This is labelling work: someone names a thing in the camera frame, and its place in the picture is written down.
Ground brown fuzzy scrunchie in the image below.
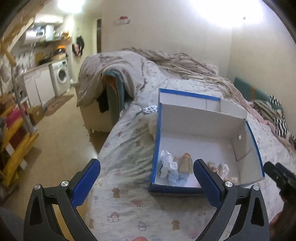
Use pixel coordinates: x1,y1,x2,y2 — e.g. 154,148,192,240
207,162,219,173

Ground clear plastic packet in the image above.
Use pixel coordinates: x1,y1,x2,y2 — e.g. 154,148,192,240
159,150,179,179

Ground yellow wooden ladder frame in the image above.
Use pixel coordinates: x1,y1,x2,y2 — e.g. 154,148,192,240
0,108,40,188

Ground brown cardboard piece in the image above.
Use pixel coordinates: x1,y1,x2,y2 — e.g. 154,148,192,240
178,153,193,174

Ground light blue fluffy sock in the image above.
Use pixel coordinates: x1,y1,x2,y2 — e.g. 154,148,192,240
168,170,190,186

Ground teal orange folded blanket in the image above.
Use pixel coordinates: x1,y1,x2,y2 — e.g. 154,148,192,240
96,69,127,126

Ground small cardboard box on floor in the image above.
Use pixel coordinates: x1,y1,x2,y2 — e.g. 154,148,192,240
27,105,45,126

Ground silver pill blister pack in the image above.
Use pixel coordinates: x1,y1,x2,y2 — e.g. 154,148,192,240
140,105,158,114

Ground beige patterned blanket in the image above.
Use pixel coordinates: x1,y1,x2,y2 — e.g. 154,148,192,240
77,48,234,107

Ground white patterned bed quilt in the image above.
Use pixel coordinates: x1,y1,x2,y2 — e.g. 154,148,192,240
84,60,296,241

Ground white scrunchie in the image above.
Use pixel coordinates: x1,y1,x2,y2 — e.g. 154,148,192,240
217,164,229,180

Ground black white striped cloth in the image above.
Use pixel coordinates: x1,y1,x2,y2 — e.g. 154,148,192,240
252,95,288,138

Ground white kitchen cabinet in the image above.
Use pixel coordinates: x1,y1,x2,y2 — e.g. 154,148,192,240
23,66,55,107

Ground white washing machine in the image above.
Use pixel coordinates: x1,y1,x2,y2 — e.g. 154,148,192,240
49,59,70,97

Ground teal headboard cushion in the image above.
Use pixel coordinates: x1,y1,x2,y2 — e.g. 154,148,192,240
233,77,282,110

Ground brown floor mat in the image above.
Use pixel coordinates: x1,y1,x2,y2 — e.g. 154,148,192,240
45,94,74,116

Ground blue white cardboard box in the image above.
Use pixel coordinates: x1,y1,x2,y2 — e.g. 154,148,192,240
149,88,265,194

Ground beige scrunchie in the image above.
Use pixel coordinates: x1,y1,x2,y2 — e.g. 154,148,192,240
226,177,239,185

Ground dark clothes hanging on wall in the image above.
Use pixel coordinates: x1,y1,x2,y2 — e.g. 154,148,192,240
72,36,85,57

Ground person's right hand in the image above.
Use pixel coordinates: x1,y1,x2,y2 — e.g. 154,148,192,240
269,211,295,241

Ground white water heater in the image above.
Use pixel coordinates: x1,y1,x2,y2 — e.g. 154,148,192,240
23,29,45,45

